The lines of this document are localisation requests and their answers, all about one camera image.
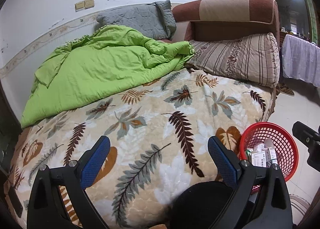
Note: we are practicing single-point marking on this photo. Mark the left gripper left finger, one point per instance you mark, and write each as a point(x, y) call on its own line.
point(76, 176)

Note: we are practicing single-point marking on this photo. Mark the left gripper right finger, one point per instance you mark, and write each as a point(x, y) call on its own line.
point(240, 178)

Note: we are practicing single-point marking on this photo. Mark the white grey medicine box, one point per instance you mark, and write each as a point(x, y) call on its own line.
point(271, 152)

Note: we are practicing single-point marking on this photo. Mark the white amlodipine medicine box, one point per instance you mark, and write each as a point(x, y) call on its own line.
point(259, 159)

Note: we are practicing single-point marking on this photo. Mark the red plastic basket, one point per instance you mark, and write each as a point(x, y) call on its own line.
point(253, 138)

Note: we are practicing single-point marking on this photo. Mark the white cloth covered table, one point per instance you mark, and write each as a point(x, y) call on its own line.
point(300, 60)

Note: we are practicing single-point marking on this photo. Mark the leaf-patterned beige blanket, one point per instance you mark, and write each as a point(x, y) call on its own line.
point(158, 133)

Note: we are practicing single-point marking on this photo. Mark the striped brown pillow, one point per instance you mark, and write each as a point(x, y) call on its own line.
point(254, 58)

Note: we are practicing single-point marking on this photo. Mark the green quilt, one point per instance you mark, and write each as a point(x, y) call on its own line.
point(113, 59)

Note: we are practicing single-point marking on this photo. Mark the brown padded headboard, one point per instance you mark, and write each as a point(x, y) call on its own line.
point(214, 20)

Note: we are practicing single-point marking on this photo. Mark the grey quilted pillow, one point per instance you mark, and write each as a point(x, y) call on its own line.
point(154, 20)

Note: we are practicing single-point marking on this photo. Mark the beige wall switches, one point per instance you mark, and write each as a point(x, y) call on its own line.
point(86, 4)

